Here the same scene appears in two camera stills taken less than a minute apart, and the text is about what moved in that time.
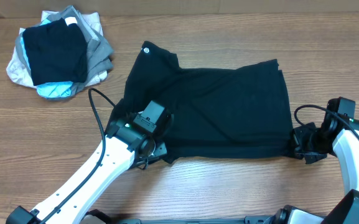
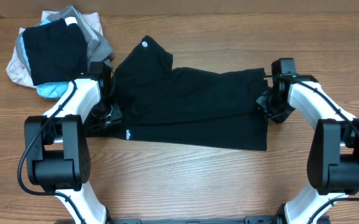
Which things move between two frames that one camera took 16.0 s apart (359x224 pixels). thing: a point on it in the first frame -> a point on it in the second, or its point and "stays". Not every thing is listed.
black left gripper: x=160 y=149 -> x=116 y=117
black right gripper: x=296 y=135 -> x=279 y=117
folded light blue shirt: x=53 y=90 stays
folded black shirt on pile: x=57 y=52 stays
